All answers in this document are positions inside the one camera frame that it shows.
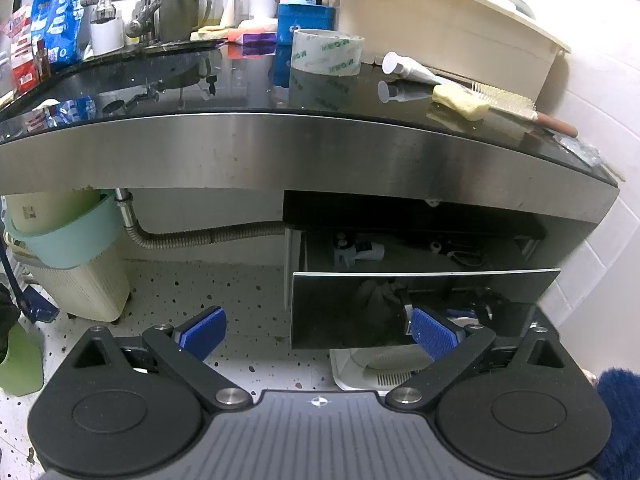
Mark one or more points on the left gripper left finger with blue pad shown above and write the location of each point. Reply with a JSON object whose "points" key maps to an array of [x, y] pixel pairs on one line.
{"points": [[180, 353]]}

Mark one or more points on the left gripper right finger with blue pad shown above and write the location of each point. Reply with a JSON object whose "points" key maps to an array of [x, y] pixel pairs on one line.
{"points": [[456, 354]]}

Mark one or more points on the black front drawer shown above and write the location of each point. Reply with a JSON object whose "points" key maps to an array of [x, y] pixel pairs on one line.
{"points": [[348, 291]]}

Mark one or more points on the clear packing tape roll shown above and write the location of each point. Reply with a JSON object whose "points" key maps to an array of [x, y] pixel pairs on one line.
{"points": [[326, 52]]}

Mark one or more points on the white floor scale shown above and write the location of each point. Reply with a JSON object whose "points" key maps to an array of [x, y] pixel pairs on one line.
{"points": [[380, 369]]}

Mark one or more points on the cream wicker bin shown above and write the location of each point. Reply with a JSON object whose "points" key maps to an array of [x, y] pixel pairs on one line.
{"points": [[97, 290]]}

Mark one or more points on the mint green basin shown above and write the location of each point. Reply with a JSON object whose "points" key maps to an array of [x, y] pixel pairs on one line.
{"points": [[79, 240]]}

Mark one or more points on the blue fuzzy right sleeve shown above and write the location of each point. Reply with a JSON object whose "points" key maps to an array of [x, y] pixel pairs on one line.
{"points": [[619, 390]]}

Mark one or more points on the yellow sponge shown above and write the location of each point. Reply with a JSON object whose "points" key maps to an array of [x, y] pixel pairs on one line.
{"points": [[465, 102]]}

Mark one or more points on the clear plastic wrapper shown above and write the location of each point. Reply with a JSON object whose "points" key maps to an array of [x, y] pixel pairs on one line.
{"points": [[589, 155]]}

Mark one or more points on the white cream tube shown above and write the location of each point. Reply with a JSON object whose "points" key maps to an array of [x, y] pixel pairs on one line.
{"points": [[408, 69]]}

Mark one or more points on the purple box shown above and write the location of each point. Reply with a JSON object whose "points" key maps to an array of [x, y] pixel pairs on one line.
{"points": [[258, 39]]}

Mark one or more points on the beige plastic basin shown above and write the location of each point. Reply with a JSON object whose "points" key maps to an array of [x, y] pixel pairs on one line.
{"points": [[479, 40]]}

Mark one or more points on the white cup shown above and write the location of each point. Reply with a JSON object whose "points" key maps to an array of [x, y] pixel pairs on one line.
{"points": [[107, 37]]}

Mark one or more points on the olive green mug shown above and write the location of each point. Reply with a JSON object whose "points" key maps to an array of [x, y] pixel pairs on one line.
{"points": [[179, 18]]}

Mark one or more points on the blue tin box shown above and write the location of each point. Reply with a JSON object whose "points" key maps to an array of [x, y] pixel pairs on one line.
{"points": [[302, 16]]}

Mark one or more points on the chrome faucet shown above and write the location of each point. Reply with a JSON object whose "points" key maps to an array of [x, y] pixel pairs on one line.
{"points": [[140, 26]]}

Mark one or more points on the red packet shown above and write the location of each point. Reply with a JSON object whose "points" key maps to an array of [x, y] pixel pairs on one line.
{"points": [[21, 53]]}

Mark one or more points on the blue snack bag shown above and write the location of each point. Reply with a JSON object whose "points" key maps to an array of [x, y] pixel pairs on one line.
{"points": [[57, 23]]}

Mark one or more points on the wooden handle hairbrush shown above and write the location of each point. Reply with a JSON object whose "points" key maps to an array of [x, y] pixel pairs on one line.
{"points": [[511, 103]]}

